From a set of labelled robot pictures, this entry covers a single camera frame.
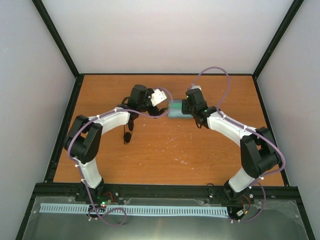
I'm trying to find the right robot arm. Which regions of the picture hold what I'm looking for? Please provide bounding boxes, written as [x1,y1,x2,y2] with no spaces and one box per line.
[185,88,283,203]

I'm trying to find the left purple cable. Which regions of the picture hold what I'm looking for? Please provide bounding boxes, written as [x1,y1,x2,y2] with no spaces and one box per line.
[67,86,174,227]

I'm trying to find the black sunglasses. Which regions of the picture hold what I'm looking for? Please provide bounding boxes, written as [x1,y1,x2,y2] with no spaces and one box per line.
[123,119,135,145]

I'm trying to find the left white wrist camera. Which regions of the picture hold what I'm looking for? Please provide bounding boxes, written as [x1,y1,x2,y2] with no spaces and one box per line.
[150,88,167,107]

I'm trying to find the right controller connector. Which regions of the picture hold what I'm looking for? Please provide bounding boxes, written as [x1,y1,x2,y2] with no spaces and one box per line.
[227,193,254,223]

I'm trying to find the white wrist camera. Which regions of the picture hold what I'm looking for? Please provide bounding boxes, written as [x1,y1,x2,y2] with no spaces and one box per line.
[150,88,167,107]
[188,85,202,91]

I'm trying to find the light blue cable duct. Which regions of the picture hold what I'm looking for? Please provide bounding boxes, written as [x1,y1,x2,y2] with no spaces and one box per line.
[39,203,229,218]

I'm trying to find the left controller board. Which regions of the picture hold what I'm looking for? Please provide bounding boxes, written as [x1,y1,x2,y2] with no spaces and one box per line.
[96,191,114,208]

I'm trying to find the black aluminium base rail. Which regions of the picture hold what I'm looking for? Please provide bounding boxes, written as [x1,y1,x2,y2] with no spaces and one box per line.
[34,182,300,206]

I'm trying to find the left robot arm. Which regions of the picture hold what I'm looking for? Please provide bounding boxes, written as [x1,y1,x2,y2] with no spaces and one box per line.
[64,84,173,202]

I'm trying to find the black enclosure frame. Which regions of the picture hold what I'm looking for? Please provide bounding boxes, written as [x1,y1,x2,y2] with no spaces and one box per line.
[16,0,315,240]

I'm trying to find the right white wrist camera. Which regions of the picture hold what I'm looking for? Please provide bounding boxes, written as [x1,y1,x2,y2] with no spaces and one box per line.
[188,85,202,91]

